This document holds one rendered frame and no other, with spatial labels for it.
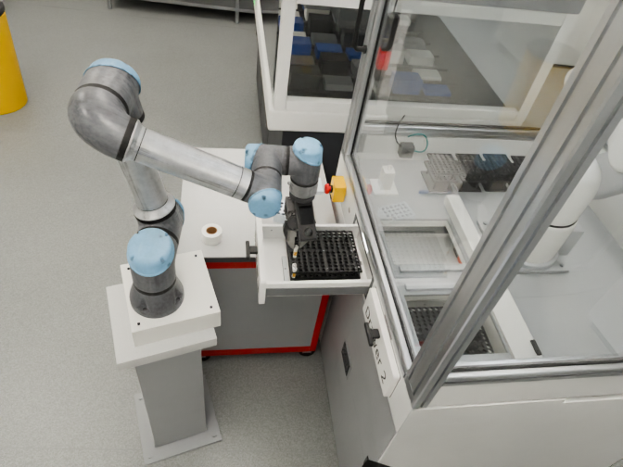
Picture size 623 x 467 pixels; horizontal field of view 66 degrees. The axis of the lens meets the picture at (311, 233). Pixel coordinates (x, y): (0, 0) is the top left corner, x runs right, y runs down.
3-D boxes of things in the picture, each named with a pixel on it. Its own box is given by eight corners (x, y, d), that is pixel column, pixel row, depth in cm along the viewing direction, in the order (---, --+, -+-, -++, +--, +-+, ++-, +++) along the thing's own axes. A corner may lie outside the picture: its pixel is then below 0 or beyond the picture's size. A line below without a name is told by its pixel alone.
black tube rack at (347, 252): (289, 285, 150) (291, 271, 146) (285, 244, 162) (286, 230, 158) (358, 283, 154) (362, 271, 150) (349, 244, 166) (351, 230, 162)
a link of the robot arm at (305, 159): (290, 132, 122) (324, 135, 122) (286, 168, 129) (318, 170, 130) (290, 151, 116) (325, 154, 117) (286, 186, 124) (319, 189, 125)
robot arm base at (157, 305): (137, 325, 134) (133, 305, 127) (124, 284, 142) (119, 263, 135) (191, 308, 140) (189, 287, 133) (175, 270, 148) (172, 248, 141)
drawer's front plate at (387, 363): (383, 397, 130) (393, 377, 122) (362, 309, 150) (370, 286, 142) (389, 397, 130) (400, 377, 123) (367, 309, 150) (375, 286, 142)
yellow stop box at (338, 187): (330, 202, 179) (333, 187, 174) (327, 189, 184) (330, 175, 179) (343, 202, 180) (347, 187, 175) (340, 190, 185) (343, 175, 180)
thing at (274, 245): (264, 296, 146) (265, 284, 142) (260, 235, 164) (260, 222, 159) (390, 294, 153) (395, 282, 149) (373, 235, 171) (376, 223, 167)
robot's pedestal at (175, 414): (145, 466, 186) (113, 368, 132) (133, 396, 204) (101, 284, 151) (222, 440, 196) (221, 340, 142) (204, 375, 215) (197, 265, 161)
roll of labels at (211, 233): (198, 233, 171) (198, 226, 168) (218, 229, 174) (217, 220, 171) (205, 247, 167) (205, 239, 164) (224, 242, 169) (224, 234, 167)
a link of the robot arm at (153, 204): (141, 259, 138) (58, 87, 98) (151, 221, 148) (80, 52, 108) (183, 257, 138) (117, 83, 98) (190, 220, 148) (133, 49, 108)
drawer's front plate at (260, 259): (258, 305, 146) (260, 282, 138) (254, 235, 166) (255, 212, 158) (264, 304, 146) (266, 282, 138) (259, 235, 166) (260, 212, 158)
